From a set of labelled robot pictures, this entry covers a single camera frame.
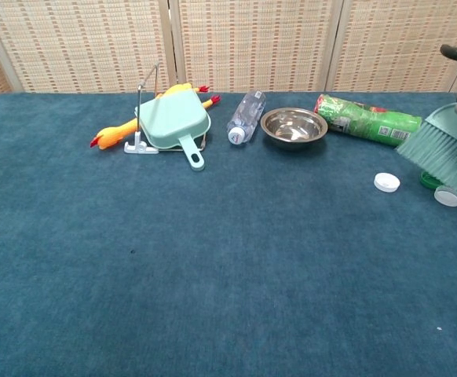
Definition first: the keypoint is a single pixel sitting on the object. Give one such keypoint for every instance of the stainless steel bowl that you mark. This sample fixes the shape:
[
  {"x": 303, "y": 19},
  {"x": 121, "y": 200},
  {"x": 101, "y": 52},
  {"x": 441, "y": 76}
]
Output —
[{"x": 293, "y": 127}]

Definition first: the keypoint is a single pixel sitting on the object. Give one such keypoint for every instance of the mint green plastic dustpan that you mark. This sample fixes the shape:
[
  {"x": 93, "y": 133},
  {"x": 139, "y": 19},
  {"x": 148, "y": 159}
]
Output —
[{"x": 169, "y": 118}]

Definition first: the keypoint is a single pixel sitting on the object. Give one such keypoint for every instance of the clear plastic water bottle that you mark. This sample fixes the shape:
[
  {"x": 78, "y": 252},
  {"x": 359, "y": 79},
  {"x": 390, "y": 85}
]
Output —
[{"x": 246, "y": 114}]

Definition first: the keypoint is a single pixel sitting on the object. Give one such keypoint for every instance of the yellow rubber chicken toy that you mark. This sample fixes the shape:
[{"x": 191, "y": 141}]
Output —
[{"x": 114, "y": 133}]

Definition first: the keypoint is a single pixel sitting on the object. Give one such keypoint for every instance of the green chip can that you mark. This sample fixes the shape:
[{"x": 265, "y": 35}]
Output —
[{"x": 362, "y": 118}]

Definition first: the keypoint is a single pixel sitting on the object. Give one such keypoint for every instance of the blue carpet table cover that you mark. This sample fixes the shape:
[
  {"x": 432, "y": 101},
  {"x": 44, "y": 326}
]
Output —
[{"x": 173, "y": 255}]

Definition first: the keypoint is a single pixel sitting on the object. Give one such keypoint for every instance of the small mint green broom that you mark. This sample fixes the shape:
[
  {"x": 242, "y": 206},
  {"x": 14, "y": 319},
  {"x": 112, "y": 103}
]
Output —
[{"x": 440, "y": 149}]

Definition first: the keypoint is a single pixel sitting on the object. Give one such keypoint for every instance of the woven bamboo folding screen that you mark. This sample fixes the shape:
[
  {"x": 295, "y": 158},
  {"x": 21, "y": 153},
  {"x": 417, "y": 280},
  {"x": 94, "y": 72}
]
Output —
[{"x": 252, "y": 43}]

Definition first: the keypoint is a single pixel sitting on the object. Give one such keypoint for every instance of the white plastic bottle cap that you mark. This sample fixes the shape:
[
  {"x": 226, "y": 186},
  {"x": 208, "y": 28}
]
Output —
[
  {"x": 387, "y": 182},
  {"x": 448, "y": 197}
]

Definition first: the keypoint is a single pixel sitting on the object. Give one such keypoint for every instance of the green plastic bottle cap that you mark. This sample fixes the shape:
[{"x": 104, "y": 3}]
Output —
[{"x": 428, "y": 178}]

